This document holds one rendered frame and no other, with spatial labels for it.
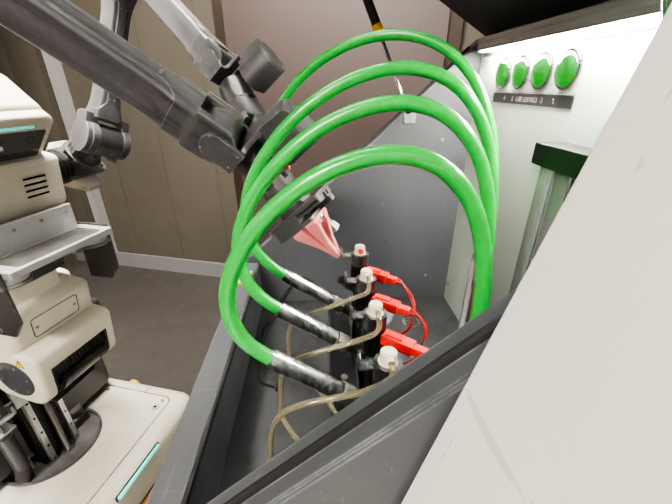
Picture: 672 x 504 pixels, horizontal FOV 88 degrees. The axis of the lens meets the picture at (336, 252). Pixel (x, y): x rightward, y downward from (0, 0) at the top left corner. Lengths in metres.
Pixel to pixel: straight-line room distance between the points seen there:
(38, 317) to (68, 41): 0.72
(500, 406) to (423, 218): 0.73
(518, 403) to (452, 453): 0.06
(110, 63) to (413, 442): 0.48
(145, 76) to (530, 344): 0.46
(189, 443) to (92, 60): 0.47
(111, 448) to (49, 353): 0.53
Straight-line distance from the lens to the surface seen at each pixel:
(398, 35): 0.56
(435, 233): 0.92
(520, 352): 0.18
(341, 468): 0.27
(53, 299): 1.11
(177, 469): 0.52
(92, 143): 1.03
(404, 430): 0.24
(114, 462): 1.47
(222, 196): 2.60
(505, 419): 0.19
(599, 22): 0.54
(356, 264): 0.55
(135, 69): 0.50
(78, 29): 0.51
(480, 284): 0.32
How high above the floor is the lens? 1.36
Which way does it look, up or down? 26 degrees down
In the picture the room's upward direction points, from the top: straight up
